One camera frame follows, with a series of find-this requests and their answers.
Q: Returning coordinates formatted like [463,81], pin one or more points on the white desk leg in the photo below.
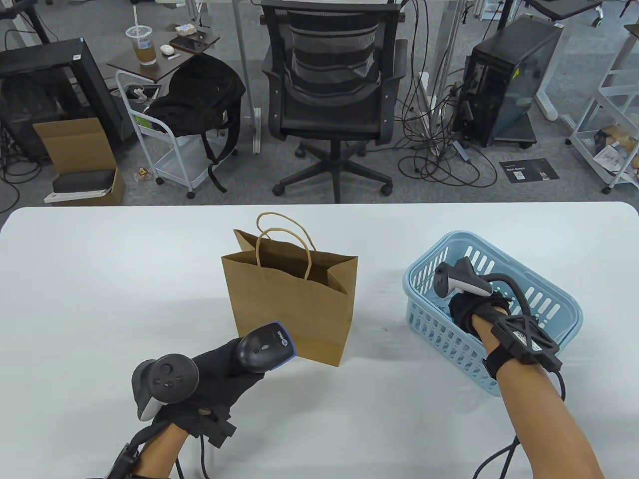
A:
[444,50]
[546,95]
[244,60]

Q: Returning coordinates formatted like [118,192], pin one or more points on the small yellow wrapper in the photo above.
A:
[143,174]

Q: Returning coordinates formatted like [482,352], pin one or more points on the black barcode scanner blue trim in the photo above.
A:
[264,347]

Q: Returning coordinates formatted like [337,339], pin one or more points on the person's left hand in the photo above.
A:
[219,379]

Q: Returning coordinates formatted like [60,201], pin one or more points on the black leaflet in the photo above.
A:
[529,171]

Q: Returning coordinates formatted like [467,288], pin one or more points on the person's right forearm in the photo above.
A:
[539,424]

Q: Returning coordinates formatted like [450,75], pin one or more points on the light blue plastic basket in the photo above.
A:
[410,289]

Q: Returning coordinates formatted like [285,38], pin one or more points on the white rolling cart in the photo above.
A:
[179,164]

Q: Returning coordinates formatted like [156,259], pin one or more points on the black backpack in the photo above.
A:
[199,95]

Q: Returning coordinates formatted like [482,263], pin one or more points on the black computer tower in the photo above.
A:
[519,50]

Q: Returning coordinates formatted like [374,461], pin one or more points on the person's right hand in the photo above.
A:
[462,307]

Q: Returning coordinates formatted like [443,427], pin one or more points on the plastic cup with straw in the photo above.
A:
[145,50]

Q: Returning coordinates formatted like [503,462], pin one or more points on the person's left forearm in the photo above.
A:
[159,454]

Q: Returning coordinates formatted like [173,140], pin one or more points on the open cardboard box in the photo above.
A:
[75,144]

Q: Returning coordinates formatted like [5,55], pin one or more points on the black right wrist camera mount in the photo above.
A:
[524,339]

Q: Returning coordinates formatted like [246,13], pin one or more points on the black mesh office chair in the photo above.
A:
[329,115]

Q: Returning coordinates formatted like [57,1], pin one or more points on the brown paper bag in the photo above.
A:
[284,304]

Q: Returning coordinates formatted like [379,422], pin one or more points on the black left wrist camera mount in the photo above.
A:
[122,464]

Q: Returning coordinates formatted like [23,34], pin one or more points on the small snack packet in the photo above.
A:
[185,29]

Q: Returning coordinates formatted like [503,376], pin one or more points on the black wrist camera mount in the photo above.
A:
[122,464]
[524,339]

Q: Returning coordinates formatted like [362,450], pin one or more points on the black grey controller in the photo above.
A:
[169,376]
[467,282]

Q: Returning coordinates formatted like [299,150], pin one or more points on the brown side table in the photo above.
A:
[167,67]

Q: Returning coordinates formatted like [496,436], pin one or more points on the brown paper packet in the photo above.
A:
[619,134]

